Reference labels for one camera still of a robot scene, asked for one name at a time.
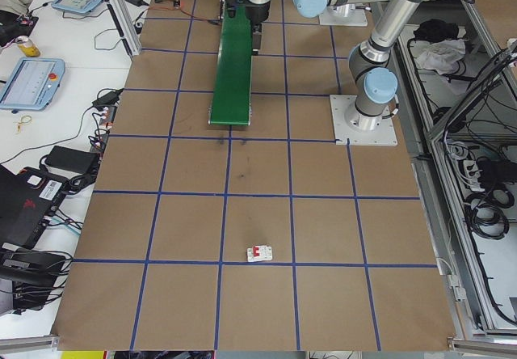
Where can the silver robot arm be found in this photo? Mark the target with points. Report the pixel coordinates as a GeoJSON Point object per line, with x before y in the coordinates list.
{"type": "Point", "coordinates": [383, 31]}

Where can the green conveyor belt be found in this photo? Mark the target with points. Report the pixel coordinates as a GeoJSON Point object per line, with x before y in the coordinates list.
{"type": "Point", "coordinates": [232, 76]}

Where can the small orange connector board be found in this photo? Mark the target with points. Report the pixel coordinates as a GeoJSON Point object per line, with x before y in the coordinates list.
{"type": "Point", "coordinates": [176, 2]}

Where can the white orange connector strip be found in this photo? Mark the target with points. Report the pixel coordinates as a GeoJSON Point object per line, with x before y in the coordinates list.
{"type": "Point", "coordinates": [104, 124]}

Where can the black crumpled cloth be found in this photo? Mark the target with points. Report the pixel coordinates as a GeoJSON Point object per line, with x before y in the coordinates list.
{"type": "Point", "coordinates": [436, 29]}

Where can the white crumpled cloth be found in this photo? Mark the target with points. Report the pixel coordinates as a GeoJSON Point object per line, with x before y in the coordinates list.
{"type": "Point", "coordinates": [440, 57]}

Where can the large black power brick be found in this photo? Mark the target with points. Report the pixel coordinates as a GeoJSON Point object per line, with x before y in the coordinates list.
{"type": "Point", "coordinates": [70, 158]}

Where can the yellow drink can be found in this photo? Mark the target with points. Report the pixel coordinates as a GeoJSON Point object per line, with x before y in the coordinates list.
{"type": "Point", "coordinates": [29, 47]}

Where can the white power strip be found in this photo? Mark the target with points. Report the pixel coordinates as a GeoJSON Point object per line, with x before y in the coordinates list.
{"type": "Point", "coordinates": [470, 173]}

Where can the black case with red logo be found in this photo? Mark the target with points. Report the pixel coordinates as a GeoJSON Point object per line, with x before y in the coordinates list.
{"type": "Point", "coordinates": [20, 213]}

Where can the black docking device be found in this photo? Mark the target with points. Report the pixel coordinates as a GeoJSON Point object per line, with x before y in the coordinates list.
{"type": "Point", "coordinates": [24, 266]}

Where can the aluminium profile bar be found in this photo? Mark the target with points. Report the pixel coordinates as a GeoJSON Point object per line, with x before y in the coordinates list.
{"type": "Point", "coordinates": [28, 343]}
{"type": "Point", "coordinates": [480, 345]}

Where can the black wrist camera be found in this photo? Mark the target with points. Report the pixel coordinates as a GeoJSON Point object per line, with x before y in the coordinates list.
{"type": "Point", "coordinates": [234, 5]}

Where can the aluminium profile post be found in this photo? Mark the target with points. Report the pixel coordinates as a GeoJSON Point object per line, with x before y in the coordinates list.
{"type": "Point", "coordinates": [125, 23]}

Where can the white circuit breaker red switch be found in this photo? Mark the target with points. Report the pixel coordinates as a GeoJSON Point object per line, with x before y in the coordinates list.
{"type": "Point", "coordinates": [259, 253]}

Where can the metal bar frame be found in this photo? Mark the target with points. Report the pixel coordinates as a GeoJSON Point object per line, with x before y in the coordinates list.
{"type": "Point", "coordinates": [430, 197]}

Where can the black adapter in frame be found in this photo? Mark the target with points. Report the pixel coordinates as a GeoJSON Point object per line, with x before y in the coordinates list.
{"type": "Point", "coordinates": [493, 171]}

